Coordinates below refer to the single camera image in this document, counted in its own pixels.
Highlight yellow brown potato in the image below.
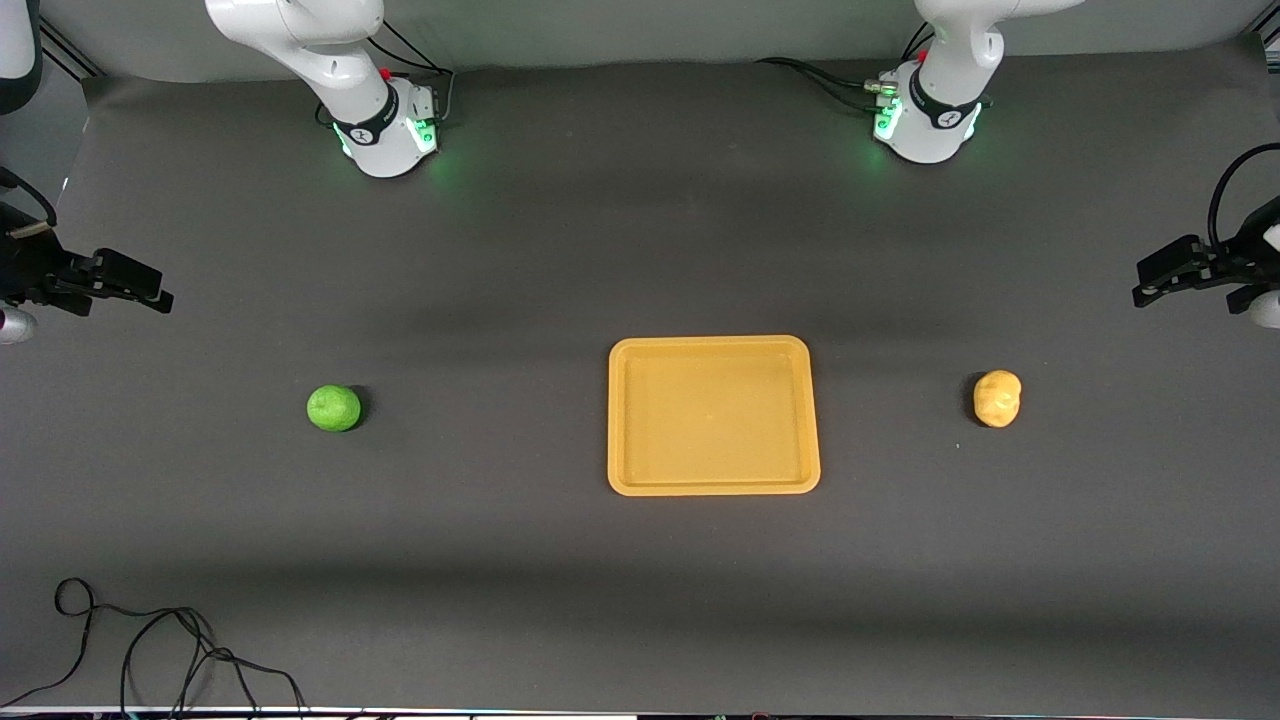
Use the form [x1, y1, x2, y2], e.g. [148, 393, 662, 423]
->
[973, 369, 1023, 429]

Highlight green lime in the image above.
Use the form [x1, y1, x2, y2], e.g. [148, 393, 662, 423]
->
[306, 384, 363, 433]

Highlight yellow plastic tray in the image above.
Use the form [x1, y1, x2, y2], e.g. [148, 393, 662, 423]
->
[607, 335, 822, 497]

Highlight dark grey table mat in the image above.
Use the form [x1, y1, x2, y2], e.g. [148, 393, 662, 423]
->
[0, 35, 1280, 716]

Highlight black left arm wrist cable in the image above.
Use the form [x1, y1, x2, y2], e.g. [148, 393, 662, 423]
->
[1206, 143, 1280, 251]

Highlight black right arm base cables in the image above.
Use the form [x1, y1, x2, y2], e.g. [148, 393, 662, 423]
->
[365, 18, 457, 126]

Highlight black arm base cables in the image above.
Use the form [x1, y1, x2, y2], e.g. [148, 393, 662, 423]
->
[365, 18, 457, 126]
[755, 25, 931, 111]

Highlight thin black loose cable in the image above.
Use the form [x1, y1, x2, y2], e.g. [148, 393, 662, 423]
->
[0, 578, 307, 717]

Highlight black left arm base cables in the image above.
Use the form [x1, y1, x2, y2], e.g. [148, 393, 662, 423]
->
[755, 25, 931, 111]

